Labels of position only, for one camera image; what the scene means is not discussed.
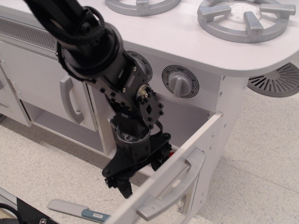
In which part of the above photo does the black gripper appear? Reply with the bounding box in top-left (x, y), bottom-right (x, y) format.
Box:
top-left (102, 131), bottom-right (172, 198)

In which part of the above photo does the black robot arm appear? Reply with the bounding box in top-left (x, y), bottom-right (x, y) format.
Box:
top-left (27, 0), bottom-right (171, 198)

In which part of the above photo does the grey vent grille panel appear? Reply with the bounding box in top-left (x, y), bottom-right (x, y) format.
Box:
top-left (0, 18), bottom-right (57, 51)

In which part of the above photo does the black mount plate with rail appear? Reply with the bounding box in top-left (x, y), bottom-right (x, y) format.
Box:
top-left (0, 188), bottom-right (58, 224)

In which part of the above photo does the grey middle stove knob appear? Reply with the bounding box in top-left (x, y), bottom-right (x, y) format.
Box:
top-left (127, 51), bottom-right (152, 82)

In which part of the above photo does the toy knife blue handle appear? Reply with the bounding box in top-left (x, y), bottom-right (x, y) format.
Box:
top-left (47, 199), bottom-right (110, 224)

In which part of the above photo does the grey right burner grate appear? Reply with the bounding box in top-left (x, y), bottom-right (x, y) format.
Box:
top-left (197, 0), bottom-right (296, 43)

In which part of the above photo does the white oven door with window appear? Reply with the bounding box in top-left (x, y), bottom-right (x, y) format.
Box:
top-left (106, 112), bottom-right (224, 224)

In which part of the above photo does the grey cabinet door handle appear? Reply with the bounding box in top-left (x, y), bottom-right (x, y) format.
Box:
top-left (59, 75), bottom-right (84, 125)

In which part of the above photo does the white cabinet door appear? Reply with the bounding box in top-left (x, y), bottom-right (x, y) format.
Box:
top-left (0, 42), bottom-right (97, 131)

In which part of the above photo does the grey stove knob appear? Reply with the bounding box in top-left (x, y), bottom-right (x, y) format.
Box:
top-left (127, 51), bottom-right (152, 82)
top-left (162, 65), bottom-right (199, 98)

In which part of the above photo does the grey left burner grate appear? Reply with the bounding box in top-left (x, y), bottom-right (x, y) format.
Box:
top-left (105, 0), bottom-right (180, 16)

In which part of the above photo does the white toy kitchen stove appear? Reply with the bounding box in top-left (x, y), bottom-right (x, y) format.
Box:
top-left (0, 0), bottom-right (299, 224)

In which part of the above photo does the grey burner grate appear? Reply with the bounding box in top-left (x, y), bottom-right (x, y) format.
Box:
top-left (105, 0), bottom-right (180, 16)
top-left (197, 0), bottom-right (296, 43)

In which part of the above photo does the grey slotted round disc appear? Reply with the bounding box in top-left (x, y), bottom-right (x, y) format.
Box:
top-left (247, 63), bottom-right (299, 98)

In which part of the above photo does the grey right stove knob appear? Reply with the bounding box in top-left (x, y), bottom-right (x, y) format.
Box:
top-left (162, 65), bottom-right (199, 98)

